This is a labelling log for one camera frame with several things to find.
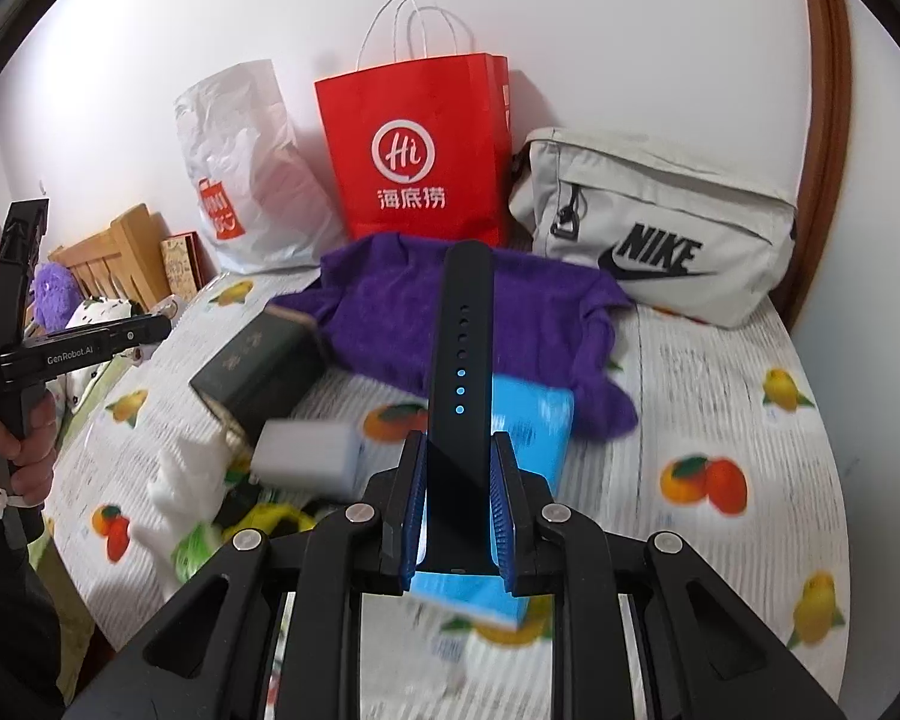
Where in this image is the white sponge block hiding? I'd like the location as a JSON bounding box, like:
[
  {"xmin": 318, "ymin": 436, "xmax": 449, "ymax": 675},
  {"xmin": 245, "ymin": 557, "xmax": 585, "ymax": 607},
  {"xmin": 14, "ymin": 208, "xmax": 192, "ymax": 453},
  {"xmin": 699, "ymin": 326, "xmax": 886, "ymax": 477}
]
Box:
[{"xmin": 251, "ymin": 420, "xmax": 368, "ymax": 500}]

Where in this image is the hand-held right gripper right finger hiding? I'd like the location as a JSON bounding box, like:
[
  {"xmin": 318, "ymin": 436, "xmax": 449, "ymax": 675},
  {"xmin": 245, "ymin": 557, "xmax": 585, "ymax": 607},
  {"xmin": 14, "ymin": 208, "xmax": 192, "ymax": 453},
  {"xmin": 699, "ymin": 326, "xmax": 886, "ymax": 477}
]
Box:
[{"xmin": 490, "ymin": 431, "xmax": 848, "ymax": 720}]

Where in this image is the blue tissue packet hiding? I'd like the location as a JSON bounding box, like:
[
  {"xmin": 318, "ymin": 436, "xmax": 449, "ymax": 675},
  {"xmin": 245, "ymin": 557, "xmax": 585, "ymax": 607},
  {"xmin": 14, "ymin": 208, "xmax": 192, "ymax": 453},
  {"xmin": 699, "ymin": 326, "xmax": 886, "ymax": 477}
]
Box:
[{"xmin": 409, "ymin": 375, "xmax": 577, "ymax": 631}]

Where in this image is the white plastic bag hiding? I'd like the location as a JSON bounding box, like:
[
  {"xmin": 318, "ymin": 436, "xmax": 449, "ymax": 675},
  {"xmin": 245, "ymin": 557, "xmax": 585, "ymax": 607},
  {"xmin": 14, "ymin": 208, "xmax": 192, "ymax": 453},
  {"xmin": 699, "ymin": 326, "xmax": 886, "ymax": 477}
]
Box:
[{"xmin": 174, "ymin": 60, "xmax": 350, "ymax": 275}]

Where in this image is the fruit print bedsheet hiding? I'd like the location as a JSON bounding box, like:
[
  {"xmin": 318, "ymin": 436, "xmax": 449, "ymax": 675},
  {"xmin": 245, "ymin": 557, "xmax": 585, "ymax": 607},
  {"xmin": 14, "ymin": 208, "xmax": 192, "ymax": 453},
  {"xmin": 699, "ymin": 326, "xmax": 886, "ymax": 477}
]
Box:
[{"xmin": 41, "ymin": 266, "xmax": 852, "ymax": 720}]

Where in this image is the purple plush toy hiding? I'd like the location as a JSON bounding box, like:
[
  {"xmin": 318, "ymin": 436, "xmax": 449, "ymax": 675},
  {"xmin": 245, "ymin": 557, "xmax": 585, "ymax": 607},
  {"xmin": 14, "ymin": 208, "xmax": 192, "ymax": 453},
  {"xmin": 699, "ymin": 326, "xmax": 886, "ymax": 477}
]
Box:
[{"xmin": 31, "ymin": 262, "xmax": 76, "ymax": 327}]

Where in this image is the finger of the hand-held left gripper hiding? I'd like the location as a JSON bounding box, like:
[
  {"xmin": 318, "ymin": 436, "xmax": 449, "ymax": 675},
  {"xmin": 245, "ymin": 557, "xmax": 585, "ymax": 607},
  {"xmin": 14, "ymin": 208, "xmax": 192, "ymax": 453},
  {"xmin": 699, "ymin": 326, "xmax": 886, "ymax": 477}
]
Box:
[
  {"xmin": 107, "ymin": 313, "xmax": 175, "ymax": 355},
  {"xmin": 0, "ymin": 197, "xmax": 51, "ymax": 361}
]

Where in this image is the grey waist bag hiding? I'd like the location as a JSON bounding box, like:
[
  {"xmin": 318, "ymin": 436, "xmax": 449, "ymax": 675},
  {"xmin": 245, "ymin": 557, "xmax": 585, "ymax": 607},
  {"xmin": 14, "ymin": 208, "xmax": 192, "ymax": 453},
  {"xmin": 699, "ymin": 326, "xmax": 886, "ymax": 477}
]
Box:
[{"xmin": 507, "ymin": 126, "xmax": 800, "ymax": 329}]

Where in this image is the person's left hand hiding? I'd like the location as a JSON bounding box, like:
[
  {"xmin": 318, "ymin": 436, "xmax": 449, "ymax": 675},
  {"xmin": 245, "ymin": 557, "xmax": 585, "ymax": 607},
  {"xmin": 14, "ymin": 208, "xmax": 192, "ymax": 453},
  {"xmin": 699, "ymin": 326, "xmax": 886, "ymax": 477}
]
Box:
[{"xmin": 0, "ymin": 390, "xmax": 58, "ymax": 518}]

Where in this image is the brown gift box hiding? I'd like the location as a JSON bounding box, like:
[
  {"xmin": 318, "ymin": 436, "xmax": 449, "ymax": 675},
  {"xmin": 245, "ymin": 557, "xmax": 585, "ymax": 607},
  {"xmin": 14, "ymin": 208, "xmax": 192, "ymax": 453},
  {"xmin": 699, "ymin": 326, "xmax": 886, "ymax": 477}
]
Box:
[{"xmin": 159, "ymin": 231, "xmax": 222, "ymax": 299}]

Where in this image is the black watch strap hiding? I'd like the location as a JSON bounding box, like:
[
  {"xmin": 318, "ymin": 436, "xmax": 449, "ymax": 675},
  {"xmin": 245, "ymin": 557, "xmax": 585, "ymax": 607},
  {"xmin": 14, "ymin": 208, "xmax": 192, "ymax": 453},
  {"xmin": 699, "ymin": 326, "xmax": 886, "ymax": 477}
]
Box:
[{"xmin": 412, "ymin": 242, "xmax": 512, "ymax": 578}]

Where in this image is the person's left forearm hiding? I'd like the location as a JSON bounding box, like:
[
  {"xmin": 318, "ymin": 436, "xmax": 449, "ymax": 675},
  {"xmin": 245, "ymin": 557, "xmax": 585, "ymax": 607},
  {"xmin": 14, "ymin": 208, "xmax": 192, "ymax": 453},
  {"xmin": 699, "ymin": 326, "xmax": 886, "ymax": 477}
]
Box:
[{"xmin": 0, "ymin": 511, "xmax": 70, "ymax": 720}]

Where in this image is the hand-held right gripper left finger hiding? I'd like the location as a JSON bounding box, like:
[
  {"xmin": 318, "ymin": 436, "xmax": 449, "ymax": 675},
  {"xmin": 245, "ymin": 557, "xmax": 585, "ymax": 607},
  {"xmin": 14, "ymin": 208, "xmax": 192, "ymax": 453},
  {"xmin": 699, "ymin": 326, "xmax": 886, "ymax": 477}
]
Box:
[{"xmin": 64, "ymin": 431, "xmax": 430, "ymax": 720}]

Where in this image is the dark green box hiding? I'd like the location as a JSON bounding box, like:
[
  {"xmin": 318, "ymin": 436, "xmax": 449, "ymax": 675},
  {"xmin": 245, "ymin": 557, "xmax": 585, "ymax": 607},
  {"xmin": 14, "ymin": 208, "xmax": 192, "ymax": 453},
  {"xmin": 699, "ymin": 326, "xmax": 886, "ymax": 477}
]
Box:
[{"xmin": 189, "ymin": 306, "xmax": 329, "ymax": 445}]

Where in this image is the red paper bag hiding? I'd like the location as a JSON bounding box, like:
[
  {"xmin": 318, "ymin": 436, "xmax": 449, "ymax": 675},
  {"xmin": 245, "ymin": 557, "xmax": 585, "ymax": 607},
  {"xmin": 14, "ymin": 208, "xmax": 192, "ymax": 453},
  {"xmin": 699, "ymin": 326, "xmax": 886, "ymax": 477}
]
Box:
[{"xmin": 313, "ymin": 0, "xmax": 515, "ymax": 248}]

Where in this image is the white spotted pillow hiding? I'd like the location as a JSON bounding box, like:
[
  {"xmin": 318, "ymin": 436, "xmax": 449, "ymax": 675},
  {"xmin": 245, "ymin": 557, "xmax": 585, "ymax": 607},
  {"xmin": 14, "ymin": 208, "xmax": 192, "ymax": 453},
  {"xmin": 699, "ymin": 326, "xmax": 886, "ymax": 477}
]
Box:
[{"xmin": 41, "ymin": 296, "xmax": 188, "ymax": 421}]

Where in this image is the brown wooden door frame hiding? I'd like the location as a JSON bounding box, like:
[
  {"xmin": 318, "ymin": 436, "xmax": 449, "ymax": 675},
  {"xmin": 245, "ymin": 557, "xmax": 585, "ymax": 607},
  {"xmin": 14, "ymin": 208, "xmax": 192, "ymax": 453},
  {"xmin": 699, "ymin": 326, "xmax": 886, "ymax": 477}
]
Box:
[{"xmin": 769, "ymin": 0, "xmax": 854, "ymax": 338}]

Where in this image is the wooden headboard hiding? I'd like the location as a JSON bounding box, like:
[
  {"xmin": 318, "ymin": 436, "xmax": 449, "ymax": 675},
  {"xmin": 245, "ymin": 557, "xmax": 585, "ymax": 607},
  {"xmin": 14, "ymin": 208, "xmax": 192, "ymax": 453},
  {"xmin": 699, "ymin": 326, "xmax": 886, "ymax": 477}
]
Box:
[{"xmin": 49, "ymin": 202, "xmax": 177, "ymax": 316}]

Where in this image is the yellow and black pouch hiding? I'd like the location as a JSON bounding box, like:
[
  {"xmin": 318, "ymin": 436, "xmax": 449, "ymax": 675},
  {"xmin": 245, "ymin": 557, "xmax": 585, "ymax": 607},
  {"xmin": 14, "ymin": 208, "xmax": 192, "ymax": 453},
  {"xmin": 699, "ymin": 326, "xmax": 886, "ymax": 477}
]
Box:
[{"xmin": 217, "ymin": 499, "xmax": 323, "ymax": 541}]

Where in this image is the purple towel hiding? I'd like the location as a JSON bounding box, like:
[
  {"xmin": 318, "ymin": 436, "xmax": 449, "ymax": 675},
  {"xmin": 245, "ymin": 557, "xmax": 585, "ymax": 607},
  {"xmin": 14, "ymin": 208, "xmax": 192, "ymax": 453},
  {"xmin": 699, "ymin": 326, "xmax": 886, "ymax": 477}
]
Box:
[{"xmin": 266, "ymin": 232, "xmax": 640, "ymax": 442}]

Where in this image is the white glove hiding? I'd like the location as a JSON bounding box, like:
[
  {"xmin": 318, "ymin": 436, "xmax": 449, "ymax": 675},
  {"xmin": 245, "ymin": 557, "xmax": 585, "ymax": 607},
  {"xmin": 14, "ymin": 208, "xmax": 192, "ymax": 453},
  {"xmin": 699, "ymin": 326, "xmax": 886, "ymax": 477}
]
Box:
[{"xmin": 131, "ymin": 427, "xmax": 256, "ymax": 586}]

